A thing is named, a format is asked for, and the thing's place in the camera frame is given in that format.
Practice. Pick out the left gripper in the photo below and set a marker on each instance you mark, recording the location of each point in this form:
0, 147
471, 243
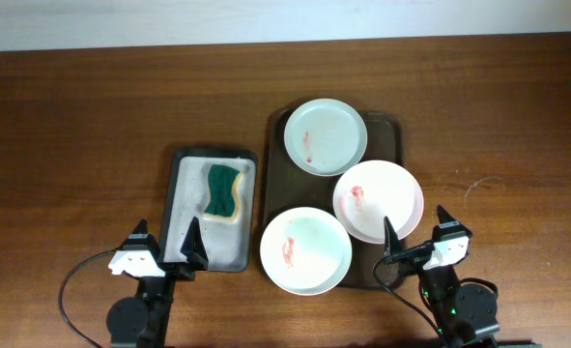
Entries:
195, 259

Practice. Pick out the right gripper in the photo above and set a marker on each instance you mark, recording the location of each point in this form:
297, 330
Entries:
392, 244

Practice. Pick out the pinkish white plate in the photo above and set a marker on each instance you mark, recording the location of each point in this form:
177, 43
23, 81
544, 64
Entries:
375, 190

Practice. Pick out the green and yellow sponge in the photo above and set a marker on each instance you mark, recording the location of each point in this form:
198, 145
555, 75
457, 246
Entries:
223, 187

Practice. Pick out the white plate with green tint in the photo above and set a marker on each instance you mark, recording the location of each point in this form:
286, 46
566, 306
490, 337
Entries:
305, 251

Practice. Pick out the pale green plate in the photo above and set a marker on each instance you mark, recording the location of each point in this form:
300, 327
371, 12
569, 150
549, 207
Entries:
325, 137

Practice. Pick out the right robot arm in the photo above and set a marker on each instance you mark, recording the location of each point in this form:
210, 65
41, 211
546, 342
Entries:
463, 311

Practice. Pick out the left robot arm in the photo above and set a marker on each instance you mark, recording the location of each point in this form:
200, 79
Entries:
142, 320

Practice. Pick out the small grey metal tray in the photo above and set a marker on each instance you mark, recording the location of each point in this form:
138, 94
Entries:
227, 240

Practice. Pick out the large brown serving tray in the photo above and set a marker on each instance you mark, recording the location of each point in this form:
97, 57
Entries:
287, 186

